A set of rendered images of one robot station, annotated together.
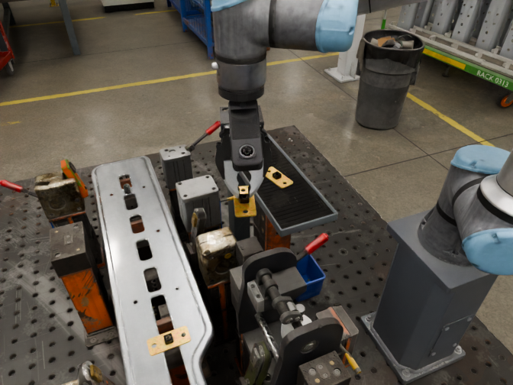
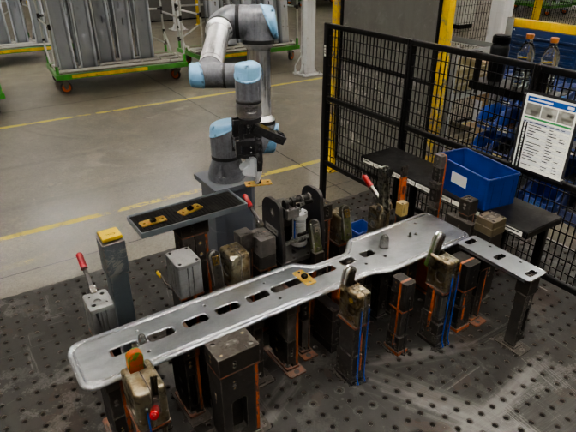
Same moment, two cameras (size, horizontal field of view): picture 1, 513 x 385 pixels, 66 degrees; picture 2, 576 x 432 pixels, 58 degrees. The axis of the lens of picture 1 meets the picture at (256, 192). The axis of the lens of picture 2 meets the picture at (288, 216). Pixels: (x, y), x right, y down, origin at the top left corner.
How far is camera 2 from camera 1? 1.70 m
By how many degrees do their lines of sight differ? 81
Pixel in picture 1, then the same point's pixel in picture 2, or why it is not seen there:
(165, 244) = (220, 297)
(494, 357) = not seen: hidden behind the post
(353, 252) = (153, 280)
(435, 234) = (235, 171)
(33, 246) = not seen: outside the picture
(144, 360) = (320, 284)
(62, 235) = (226, 348)
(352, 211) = (101, 281)
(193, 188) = (185, 257)
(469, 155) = (226, 124)
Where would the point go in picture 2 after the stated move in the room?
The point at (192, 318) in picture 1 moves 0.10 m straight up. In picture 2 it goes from (285, 272) to (285, 245)
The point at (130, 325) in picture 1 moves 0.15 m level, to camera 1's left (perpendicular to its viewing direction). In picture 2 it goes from (298, 295) to (309, 327)
